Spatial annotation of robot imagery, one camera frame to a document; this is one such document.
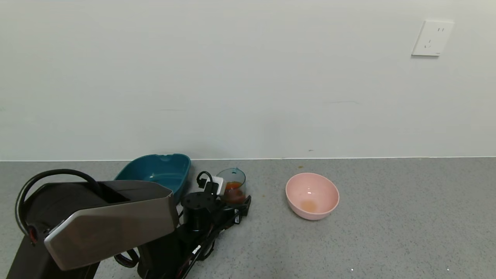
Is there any thick black arm hose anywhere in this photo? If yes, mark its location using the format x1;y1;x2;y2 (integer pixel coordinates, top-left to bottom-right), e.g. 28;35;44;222
15;169;102;243

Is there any white wall socket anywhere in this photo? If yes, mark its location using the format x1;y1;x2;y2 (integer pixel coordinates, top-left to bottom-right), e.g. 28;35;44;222
411;20;455;57

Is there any pink bowl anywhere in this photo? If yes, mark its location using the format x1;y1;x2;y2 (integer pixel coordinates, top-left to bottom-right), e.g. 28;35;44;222
286;172;340;221

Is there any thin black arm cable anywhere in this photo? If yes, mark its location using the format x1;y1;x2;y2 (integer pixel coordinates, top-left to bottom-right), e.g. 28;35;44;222
114;249;141;268

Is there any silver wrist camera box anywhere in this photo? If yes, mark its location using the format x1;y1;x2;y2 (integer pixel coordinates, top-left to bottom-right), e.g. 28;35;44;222
211;176;227;196

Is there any ribbed clear blue cup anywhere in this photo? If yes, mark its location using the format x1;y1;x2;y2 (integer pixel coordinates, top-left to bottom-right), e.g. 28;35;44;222
216;168;247;205

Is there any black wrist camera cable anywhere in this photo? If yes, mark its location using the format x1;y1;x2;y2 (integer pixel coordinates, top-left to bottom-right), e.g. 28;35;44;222
196;171;214;191

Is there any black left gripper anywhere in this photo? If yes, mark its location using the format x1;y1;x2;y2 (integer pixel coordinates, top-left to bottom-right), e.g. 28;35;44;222
221;195;251;224

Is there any teal plastic basin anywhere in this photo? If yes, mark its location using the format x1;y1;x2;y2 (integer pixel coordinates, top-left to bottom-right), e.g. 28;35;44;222
114;153;191;204

